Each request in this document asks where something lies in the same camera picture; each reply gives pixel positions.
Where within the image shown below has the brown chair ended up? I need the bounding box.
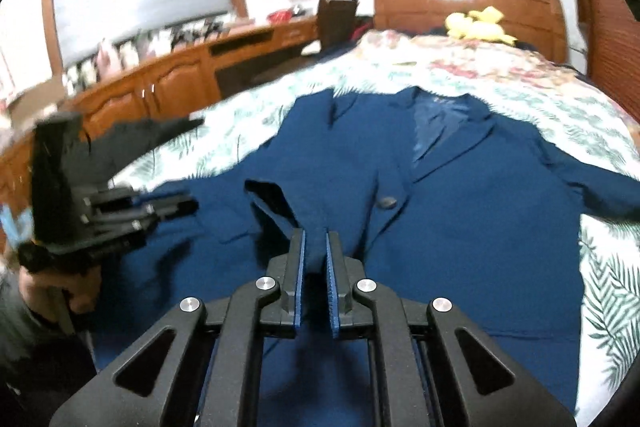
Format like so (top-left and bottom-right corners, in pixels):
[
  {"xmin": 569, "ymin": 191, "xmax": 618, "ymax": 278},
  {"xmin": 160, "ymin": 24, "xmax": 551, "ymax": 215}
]
[{"xmin": 316, "ymin": 0, "xmax": 360, "ymax": 50}]

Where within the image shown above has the wooden desk with cabinets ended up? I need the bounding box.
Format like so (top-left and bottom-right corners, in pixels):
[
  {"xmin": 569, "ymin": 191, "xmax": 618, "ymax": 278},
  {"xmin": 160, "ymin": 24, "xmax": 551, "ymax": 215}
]
[{"xmin": 0, "ymin": 14, "xmax": 326, "ymax": 212}]

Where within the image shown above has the navy blue suit jacket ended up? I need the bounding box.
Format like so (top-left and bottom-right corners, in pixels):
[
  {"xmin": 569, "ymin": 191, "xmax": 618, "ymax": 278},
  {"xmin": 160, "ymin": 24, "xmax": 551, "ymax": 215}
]
[{"xmin": 92, "ymin": 87, "xmax": 640, "ymax": 427}]

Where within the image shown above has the leaf print blanket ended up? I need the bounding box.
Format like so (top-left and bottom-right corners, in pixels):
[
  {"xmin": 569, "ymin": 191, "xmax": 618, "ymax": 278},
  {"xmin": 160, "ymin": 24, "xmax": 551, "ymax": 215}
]
[{"xmin": 107, "ymin": 42, "xmax": 640, "ymax": 427}]

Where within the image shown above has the wooden bed headboard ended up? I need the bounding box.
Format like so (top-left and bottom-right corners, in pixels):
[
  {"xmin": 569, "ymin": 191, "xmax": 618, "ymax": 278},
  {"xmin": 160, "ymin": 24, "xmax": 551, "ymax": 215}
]
[{"xmin": 373, "ymin": 0, "xmax": 569, "ymax": 64}]

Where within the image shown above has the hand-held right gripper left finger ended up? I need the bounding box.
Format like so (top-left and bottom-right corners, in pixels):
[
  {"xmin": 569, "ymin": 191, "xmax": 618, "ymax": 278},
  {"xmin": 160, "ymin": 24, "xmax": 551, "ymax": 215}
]
[{"xmin": 48, "ymin": 228, "xmax": 307, "ymax": 427}]

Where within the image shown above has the floral blanket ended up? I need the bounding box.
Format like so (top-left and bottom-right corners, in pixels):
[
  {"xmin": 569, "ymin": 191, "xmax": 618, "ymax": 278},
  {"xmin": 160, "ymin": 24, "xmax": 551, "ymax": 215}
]
[{"xmin": 350, "ymin": 28, "xmax": 640, "ymax": 138}]

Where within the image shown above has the yellow plush toy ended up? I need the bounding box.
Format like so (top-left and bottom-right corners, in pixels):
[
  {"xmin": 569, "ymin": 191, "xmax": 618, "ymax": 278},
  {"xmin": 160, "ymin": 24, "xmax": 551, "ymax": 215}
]
[{"xmin": 444, "ymin": 6, "xmax": 519, "ymax": 46}]

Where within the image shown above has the person's left forearm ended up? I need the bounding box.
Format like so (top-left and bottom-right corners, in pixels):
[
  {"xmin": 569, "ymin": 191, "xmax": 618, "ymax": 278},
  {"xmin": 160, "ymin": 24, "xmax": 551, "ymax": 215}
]
[{"xmin": 0, "ymin": 277, "xmax": 98, "ymax": 408}]

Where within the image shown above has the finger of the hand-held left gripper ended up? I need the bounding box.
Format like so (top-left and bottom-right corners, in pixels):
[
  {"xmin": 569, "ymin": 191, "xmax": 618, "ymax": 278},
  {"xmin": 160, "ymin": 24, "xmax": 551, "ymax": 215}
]
[
  {"xmin": 82, "ymin": 187, "xmax": 198, "ymax": 225},
  {"xmin": 92, "ymin": 214, "xmax": 162, "ymax": 254}
]

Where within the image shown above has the person's left hand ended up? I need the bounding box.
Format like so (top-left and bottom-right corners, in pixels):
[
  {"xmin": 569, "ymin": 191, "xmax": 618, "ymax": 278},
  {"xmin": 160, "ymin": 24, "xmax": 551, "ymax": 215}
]
[{"xmin": 19, "ymin": 257, "xmax": 102, "ymax": 324}]

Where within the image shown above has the wooden louvered wardrobe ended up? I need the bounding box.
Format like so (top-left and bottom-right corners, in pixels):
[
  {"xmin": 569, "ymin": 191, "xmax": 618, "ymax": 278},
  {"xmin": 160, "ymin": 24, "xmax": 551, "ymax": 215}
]
[{"xmin": 567, "ymin": 0, "xmax": 640, "ymax": 110}]

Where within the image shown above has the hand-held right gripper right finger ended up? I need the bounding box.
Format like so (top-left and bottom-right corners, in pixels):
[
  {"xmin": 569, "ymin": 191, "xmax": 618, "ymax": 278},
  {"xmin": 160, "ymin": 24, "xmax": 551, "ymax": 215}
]
[{"xmin": 325, "ymin": 231, "xmax": 576, "ymax": 427}]

